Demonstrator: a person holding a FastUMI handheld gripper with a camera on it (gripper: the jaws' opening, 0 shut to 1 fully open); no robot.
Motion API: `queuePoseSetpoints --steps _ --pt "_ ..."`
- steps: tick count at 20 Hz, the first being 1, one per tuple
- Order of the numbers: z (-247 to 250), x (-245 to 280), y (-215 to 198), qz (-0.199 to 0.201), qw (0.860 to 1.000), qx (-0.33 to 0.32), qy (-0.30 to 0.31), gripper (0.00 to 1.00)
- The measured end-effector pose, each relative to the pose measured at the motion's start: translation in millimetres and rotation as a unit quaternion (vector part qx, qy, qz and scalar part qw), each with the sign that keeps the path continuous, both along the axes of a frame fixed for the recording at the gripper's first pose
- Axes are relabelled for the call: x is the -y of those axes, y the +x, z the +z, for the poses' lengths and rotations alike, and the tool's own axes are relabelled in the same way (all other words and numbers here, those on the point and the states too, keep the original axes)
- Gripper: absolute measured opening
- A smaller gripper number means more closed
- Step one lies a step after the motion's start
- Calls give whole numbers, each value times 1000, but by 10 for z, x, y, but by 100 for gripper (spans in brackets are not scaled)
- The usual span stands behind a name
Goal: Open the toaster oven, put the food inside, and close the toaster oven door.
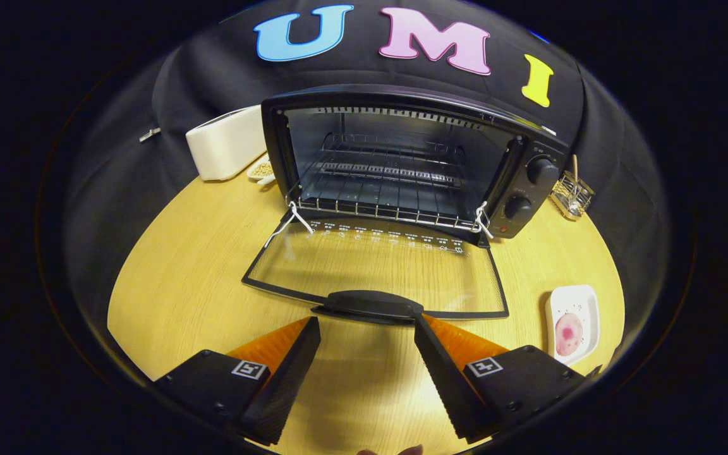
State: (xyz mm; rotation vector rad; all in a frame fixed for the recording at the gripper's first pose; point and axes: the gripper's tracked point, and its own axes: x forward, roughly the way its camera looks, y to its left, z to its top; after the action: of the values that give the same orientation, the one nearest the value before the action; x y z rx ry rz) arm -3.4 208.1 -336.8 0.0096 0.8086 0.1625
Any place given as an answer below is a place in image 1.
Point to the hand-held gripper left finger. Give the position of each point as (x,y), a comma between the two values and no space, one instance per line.
(285,385)

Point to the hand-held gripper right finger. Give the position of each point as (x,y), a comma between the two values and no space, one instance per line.
(446,385)

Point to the pink meat slice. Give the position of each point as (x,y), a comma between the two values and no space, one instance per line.
(569,335)

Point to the white square plate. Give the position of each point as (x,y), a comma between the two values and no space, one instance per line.
(582,303)

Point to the black toaster oven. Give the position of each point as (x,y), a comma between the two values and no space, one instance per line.
(531,189)

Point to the white bread toaster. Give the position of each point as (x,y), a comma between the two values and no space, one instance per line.
(225,145)

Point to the small dish of beans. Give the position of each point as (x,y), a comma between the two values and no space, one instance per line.
(261,170)

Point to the wooden stick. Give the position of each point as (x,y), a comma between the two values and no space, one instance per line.
(574,165)

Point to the silver clip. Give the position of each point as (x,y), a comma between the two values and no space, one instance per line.
(149,134)

